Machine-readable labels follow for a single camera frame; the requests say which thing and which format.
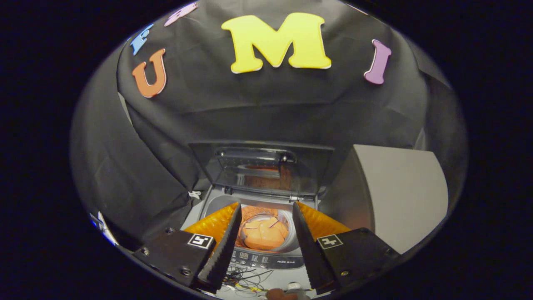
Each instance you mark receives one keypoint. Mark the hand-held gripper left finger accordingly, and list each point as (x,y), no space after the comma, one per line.
(225,254)

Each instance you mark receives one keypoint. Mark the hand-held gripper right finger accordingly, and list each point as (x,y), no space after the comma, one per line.
(310,254)

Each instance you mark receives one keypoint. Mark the grey washing machine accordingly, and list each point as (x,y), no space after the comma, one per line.
(270,261)

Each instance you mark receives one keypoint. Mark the orange polo shirt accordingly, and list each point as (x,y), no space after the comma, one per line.
(264,235)

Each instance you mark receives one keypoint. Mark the dark washing machine lid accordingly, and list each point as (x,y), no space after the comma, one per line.
(308,171)

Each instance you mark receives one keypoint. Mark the person's white shoe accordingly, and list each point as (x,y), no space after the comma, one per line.
(294,286)

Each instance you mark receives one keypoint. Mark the beige cabinet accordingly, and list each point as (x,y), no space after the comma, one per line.
(399,196)

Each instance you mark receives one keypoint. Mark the white and blue device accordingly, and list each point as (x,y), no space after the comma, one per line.
(104,229)

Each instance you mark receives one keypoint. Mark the black backdrop cloth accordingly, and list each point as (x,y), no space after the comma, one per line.
(250,108)

